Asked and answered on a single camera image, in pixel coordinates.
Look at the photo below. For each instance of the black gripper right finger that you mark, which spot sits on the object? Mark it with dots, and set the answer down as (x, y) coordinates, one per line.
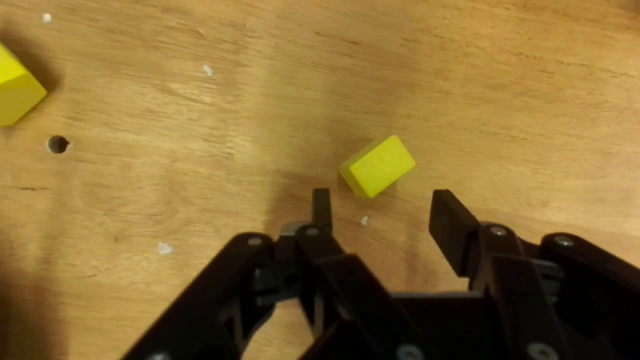
(513, 300)

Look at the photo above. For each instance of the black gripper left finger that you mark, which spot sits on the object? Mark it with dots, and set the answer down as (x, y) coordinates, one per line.
(340, 292)

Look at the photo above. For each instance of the yellow wooden block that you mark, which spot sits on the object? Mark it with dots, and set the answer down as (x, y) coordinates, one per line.
(17, 87)
(376, 167)

